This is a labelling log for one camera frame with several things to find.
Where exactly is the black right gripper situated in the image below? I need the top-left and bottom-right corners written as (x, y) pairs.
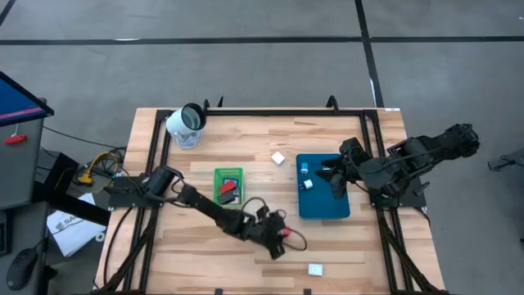
top-left (314, 136), bottom-right (369, 201)

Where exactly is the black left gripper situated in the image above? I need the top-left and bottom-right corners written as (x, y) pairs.
top-left (244, 206), bottom-right (291, 261)

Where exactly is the blue plastic tray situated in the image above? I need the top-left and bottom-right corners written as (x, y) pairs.
top-left (296, 152), bottom-right (352, 220)

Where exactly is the green plastic basket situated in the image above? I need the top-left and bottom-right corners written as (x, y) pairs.
top-left (212, 166), bottom-right (245, 208)

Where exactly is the white cup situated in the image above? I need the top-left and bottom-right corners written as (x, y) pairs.
top-left (165, 102), bottom-right (207, 149)

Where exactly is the white printed paper bag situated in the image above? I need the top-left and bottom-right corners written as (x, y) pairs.
top-left (46, 193), bottom-right (108, 257)

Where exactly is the black slanted floor bar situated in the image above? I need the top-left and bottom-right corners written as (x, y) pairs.
top-left (32, 182), bottom-right (111, 226)

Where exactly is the black floor box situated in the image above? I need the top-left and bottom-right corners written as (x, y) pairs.
top-left (38, 150), bottom-right (81, 193)

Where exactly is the black computer mouse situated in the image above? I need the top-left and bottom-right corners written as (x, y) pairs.
top-left (6, 247), bottom-right (40, 291)

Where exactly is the grey cabinet with blue top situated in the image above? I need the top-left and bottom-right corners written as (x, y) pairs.
top-left (0, 70), bottom-right (55, 211)

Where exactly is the black aluminium table frame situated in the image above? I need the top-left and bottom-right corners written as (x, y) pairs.
top-left (122, 107), bottom-right (447, 295)

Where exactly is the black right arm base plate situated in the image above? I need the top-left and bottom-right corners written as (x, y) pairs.
top-left (367, 174), bottom-right (427, 209)

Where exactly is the black cable bundle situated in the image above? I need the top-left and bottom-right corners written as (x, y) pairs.
top-left (378, 207), bottom-right (445, 294)
top-left (102, 204), bottom-right (159, 294)

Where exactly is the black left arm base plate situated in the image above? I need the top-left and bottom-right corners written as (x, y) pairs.
top-left (108, 175), bottom-right (168, 209)

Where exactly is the yellow cable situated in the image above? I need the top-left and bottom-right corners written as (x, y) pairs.
top-left (75, 151), bottom-right (122, 186)

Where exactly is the red cabinet handle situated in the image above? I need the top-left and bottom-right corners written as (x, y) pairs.
top-left (2, 134), bottom-right (28, 147)

